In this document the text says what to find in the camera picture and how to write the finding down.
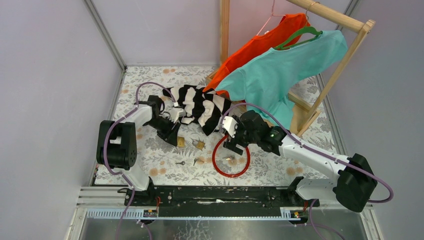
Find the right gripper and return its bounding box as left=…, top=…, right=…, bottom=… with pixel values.
left=223, top=116, right=259, bottom=156

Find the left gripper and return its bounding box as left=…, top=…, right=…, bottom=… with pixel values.
left=145, top=116, right=181, bottom=147

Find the red cable lock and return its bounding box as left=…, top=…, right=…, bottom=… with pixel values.
left=211, top=134, right=251, bottom=178

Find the small brass padlock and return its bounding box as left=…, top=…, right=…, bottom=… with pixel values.
left=192, top=140, right=205, bottom=151

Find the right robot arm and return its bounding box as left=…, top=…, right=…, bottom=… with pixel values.
left=221, top=110, right=378, bottom=213

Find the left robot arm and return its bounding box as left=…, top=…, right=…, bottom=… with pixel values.
left=96, top=95, right=185, bottom=206

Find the floral table mat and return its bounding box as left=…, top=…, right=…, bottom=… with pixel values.
left=94, top=66, right=347, bottom=187

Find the black white striped garment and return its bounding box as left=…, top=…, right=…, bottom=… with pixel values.
left=162, top=84, right=232, bottom=136

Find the teal t-shirt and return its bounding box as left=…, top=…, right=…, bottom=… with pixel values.
left=214, top=30, right=348, bottom=129

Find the wooden clothes rack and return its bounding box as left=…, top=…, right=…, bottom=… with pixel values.
left=205, top=0, right=377, bottom=137

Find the orange t-shirt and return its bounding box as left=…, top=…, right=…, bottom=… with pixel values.
left=203, top=13, right=310, bottom=93

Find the pink clothes hanger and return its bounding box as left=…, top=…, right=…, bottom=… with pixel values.
left=256, top=0, right=284, bottom=36

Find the green clothes hanger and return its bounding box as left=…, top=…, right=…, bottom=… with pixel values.
left=274, top=26, right=323, bottom=51

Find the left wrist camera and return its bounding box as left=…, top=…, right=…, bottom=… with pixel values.
left=169, top=102, right=186, bottom=124

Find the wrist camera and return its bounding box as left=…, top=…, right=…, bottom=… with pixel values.
left=221, top=116, right=238, bottom=138
left=169, top=102, right=186, bottom=124

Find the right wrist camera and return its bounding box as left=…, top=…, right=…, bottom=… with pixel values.
left=221, top=116, right=238, bottom=138

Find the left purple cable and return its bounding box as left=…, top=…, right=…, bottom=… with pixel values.
left=102, top=81, right=178, bottom=240

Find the purple cable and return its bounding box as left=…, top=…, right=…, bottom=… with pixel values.
left=219, top=102, right=395, bottom=204
left=102, top=81, right=178, bottom=240

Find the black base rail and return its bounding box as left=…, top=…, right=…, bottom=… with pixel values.
left=118, top=185, right=320, bottom=218

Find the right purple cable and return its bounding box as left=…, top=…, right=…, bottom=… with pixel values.
left=219, top=102, right=395, bottom=204

